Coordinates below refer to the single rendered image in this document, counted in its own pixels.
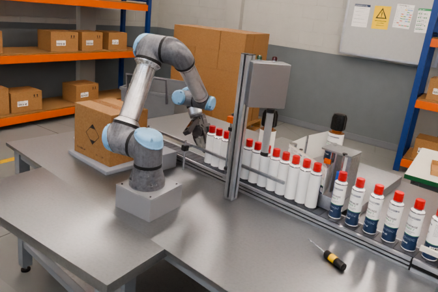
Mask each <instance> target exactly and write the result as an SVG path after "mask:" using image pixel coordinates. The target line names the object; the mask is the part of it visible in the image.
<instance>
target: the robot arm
mask: <svg viewBox="0 0 438 292"><path fill-rule="evenodd" d="M133 49H134V50H133V54H134V56H135V61H136V64H137V65H136V68H135V70H134V73H133V76H132V79H131V82H130V85H129V87H128V90H127V93H126V96H125V98H124V102H123V105H122V108H121V111H120V113H119V116H118V117H116V118H114V119H113V122H112V123H110V124H107V126H105V128H104V130H103V132H102V143H103V145H104V147H105V148H106V149H107V150H109V151H111V152H113V153H117V154H121V155H125V156H128V157H131V158H133V159H134V167H133V169H132V172H131V174H130V177H129V182H128V184H129V186H130V187H131V188H132V189H134V190H137V191H140V192H154V191H157V190H160V189H162V188H163V187H164V186H165V181H166V180H165V177H164V172H163V170H162V153H163V146H164V142H163V136H162V134H161V133H160V132H159V131H157V130H155V129H153V128H146V127H141V128H140V125H139V123H138V121H139V118H140V115H141V112H142V110H143V107H144V104H145V101H146V98H147V95H148V92H149V89H150V86H151V83H152V80H153V78H154V74H155V72H156V70H158V69H160V67H161V65H162V63H165V64H169V65H172V66H174V67H175V70H177V71H178V72H180V74H181V76H182V78H183V80H184V82H185V84H186V85H187V87H185V88H184V89H182V90H176V91H174V92H173V94H172V96H171V98H172V101H173V103H175V104H178V105H184V106H186V107H187V110H188V114H189V116H190V118H191V119H192V120H191V121H190V123H189V124H188V126H187V127H186V128H185V129H184V131H183V134H184V135H185V136H186V135H189V134H191V133H192V135H193V139H194V142H195V143H196V145H197V146H199V147H202V148H204V149H205V147H206V140H207V133H208V132H209V126H210V125H211V124H210V123H208V122H207V119H206V116H205V114H204V113H202V110H208V111H212V110H213V109H214V107H215V105H216V99H215V97H213V96H209V94H208V92H207V90H206V88H205V86H204V84H203V82H202V80H201V78H200V75H199V73H198V71H197V68H196V66H195V59H194V56H193V55H192V53H191V51H190V50H189V49H188V48H187V47H186V46H185V45H184V44H183V43H182V42H181V41H180V40H179V39H177V38H175V37H172V36H163V35H155V34H153V33H143V34H141V35H139V36H138V37H137V39H136V40H135V42H134V45H133ZM200 136H202V137H200Z"/></svg>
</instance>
